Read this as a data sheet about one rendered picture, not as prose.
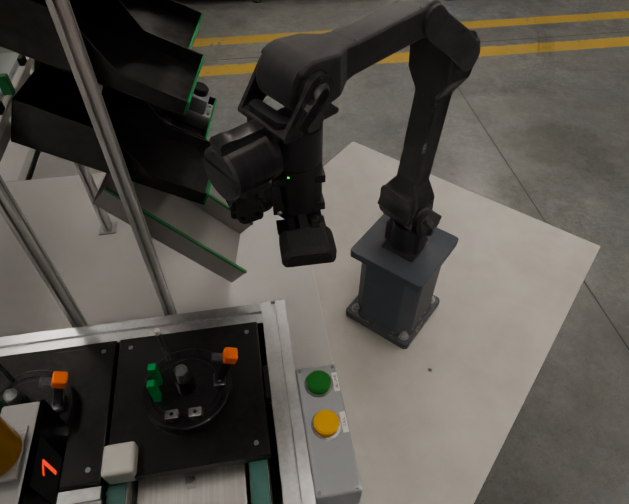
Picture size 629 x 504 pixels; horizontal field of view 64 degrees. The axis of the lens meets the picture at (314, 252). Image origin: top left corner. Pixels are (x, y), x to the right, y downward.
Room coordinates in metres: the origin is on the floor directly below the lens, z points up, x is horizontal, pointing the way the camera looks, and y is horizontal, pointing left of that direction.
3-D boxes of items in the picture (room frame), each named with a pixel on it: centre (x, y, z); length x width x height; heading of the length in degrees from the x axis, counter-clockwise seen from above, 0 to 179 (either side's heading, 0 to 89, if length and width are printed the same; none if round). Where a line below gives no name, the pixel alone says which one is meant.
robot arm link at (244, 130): (0.43, 0.05, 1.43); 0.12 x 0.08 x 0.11; 132
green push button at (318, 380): (0.40, -0.01, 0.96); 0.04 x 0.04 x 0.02
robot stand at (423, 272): (0.62, -0.17, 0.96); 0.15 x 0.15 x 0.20; 53
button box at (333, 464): (0.33, -0.02, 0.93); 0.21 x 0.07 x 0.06; 9
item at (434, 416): (0.65, -0.13, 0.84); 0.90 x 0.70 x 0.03; 143
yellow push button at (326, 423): (0.33, -0.02, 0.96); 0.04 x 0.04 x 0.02
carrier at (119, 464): (0.38, 0.20, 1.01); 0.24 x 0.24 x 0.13; 9
